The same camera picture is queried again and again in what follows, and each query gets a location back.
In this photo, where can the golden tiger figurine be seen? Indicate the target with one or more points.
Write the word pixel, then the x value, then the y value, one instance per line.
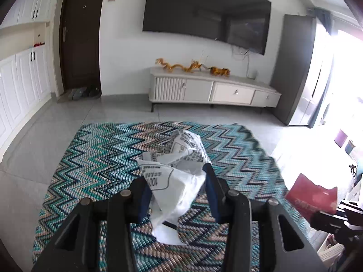
pixel 218 71

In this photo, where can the grey double-door refrigerator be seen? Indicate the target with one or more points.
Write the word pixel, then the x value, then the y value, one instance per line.
pixel 302 69

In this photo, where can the shoes by door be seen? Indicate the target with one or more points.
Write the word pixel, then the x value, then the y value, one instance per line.
pixel 84 92

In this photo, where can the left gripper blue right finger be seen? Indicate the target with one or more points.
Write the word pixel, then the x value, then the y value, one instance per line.
pixel 216 190

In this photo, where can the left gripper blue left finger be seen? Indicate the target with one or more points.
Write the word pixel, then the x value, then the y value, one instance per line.
pixel 143 198

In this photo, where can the large black wall television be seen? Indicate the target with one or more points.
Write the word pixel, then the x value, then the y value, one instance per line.
pixel 242 23

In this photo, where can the golden dragon figurine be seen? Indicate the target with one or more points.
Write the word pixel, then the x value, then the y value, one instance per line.
pixel 195 65

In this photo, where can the blue small bin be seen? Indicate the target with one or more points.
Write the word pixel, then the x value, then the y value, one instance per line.
pixel 349 147

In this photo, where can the red wrapper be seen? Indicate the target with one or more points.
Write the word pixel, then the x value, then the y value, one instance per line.
pixel 308 198

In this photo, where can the white printed wrapper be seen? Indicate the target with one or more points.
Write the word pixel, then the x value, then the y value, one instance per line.
pixel 175 177

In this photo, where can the white low tv cabinet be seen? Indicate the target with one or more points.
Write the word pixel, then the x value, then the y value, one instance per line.
pixel 204 88

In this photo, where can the purple round stool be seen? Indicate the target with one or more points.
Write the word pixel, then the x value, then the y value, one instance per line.
pixel 340 138

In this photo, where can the white wall cabinet unit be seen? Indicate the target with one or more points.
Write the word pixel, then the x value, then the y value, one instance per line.
pixel 25 83

